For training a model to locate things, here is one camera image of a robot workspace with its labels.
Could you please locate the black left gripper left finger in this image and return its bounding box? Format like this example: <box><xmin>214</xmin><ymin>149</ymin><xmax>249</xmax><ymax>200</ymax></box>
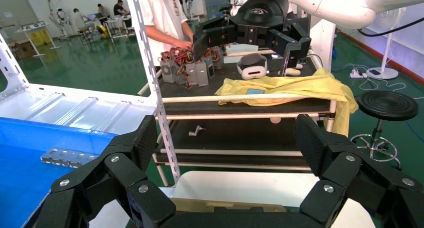
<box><xmin>33</xmin><ymin>114</ymin><xmax>177</xmax><ymax>228</ymax></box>

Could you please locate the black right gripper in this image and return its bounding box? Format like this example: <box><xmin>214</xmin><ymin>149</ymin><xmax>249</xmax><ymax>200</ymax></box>
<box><xmin>192</xmin><ymin>0</ymin><xmax>312</xmax><ymax>78</ymax></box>

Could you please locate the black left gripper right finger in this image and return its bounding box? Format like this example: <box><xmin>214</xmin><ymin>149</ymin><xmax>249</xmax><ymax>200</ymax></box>
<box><xmin>294</xmin><ymin>113</ymin><xmax>424</xmax><ymax>228</ymax></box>

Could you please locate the white flat box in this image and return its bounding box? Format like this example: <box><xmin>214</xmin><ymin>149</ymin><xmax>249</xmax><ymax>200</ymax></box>
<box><xmin>223</xmin><ymin>43</ymin><xmax>260</xmax><ymax>64</ymax></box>

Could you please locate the white grey VR headset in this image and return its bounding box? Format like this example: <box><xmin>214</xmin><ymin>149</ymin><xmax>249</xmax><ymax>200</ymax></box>
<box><xmin>236</xmin><ymin>53</ymin><xmax>270</xmax><ymax>80</ymax></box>

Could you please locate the white handheld controller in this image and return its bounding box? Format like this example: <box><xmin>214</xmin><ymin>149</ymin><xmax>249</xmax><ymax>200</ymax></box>
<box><xmin>278</xmin><ymin>68</ymin><xmax>302</xmax><ymax>77</ymax></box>

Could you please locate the grey computer power supply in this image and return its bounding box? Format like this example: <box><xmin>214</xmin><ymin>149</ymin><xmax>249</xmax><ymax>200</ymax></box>
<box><xmin>196</xmin><ymin>61</ymin><xmax>210</xmax><ymax>87</ymax></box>
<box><xmin>159</xmin><ymin>50</ymin><xmax>180</xmax><ymax>84</ymax></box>
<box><xmin>177</xmin><ymin>62</ymin><xmax>200</xmax><ymax>87</ymax></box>
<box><xmin>203</xmin><ymin>55</ymin><xmax>216</xmax><ymax>78</ymax></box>

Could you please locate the yellow crumpled cloth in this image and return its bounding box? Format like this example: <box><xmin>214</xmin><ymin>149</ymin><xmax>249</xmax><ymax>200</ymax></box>
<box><xmin>214</xmin><ymin>67</ymin><xmax>359</xmax><ymax>137</ymax></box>

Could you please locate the white column stand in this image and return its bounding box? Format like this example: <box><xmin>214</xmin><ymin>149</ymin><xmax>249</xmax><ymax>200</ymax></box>
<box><xmin>309</xmin><ymin>16</ymin><xmax>337</xmax><ymax>73</ymax></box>

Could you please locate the black round stool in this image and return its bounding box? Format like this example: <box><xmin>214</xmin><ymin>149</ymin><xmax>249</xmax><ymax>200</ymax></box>
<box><xmin>350</xmin><ymin>90</ymin><xmax>420</xmax><ymax>171</ymax></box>

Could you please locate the white perforated metal rack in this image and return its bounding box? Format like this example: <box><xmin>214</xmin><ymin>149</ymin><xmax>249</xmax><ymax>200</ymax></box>
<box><xmin>0</xmin><ymin>0</ymin><xmax>182</xmax><ymax>187</ymax></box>

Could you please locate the white work table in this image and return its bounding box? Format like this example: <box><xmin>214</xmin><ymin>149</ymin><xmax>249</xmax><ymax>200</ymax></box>
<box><xmin>89</xmin><ymin>171</ymin><xmax>377</xmax><ymax>228</ymax></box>

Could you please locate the black cart with white tubes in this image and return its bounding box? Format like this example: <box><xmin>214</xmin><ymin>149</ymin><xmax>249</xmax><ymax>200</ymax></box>
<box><xmin>137</xmin><ymin>47</ymin><xmax>339</xmax><ymax>187</ymax></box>

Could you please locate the person in white t-shirt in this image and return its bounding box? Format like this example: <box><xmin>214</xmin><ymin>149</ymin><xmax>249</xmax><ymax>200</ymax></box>
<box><xmin>135</xmin><ymin>0</ymin><xmax>196</xmax><ymax>67</ymax></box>

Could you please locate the blue plastic bin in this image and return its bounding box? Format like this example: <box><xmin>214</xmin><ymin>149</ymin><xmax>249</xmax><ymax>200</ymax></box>
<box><xmin>0</xmin><ymin>117</ymin><xmax>118</xmax><ymax>228</ymax></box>

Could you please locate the white office desk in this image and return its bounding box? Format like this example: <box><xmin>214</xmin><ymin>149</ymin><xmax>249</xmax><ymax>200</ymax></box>
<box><xmin>104</xmin><ymin>16</ymin><xmax>133</xmax><ymax>39</ymax></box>

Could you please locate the seated person in black shirt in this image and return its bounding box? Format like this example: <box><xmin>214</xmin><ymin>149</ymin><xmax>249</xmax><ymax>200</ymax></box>
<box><xmin>113</xmin><ymin>0</ymin><xmax>131</xmax><ymax>17</ymax></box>

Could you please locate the seated person in grey shirt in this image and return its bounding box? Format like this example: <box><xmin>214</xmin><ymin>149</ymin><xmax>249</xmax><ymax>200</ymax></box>
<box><xmin>72</xmin><ymin>8</ymin><xmax>96</xmax><ymax>33</ymax></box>

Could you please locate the brown cardboard box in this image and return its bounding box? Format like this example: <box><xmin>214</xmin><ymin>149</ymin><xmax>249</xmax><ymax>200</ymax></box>
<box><xmin>14</xmin><ymin>40</ymin><xmax>36</xmax><ymax>60</ymax></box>

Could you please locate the yellow floor sign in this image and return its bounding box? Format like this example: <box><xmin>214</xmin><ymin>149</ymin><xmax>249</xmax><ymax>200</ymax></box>
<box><xmin>28</xmin><ymin>30</ymin><xmax>51</xmax><ymax>47</ymax></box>

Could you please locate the white humanoid robot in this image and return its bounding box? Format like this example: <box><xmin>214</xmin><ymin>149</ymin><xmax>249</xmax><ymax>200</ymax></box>
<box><xmin>47</xmin><ymin>0</ymin><xmax>71</xmax><ymax>37</ymax></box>

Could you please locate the small white stand table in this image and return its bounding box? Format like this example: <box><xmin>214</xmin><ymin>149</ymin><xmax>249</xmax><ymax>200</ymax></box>
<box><xmin>14</xmin><ymin>21</ymin><xmax>62</xmax><ymax>58</ymax></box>

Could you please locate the silver slotted metal bracket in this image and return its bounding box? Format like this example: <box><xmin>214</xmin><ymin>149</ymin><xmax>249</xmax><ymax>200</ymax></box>
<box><xmin>40</xmin><ymin>148</ymin><xmax>100</xmax><ymax>169</ymax></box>

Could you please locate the small white crank handle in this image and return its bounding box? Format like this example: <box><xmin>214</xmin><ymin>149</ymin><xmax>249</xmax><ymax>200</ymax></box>
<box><xmin>188</xmin><ymin>125</ymin><xmax>207</xmax><ymax>137</ymax></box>

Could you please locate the white pedestal fan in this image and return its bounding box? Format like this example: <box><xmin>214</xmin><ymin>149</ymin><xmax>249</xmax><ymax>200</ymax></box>
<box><xmin>365</xmin><ymin>7</ymin><xmax>408</xmax><ymax>80</ymax></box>

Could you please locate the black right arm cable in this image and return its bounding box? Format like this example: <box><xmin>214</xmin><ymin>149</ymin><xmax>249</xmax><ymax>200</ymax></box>
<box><xmin>357</xmin><ymin>17</ymin><xmax>424</xmax><ymax>38</ymax></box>

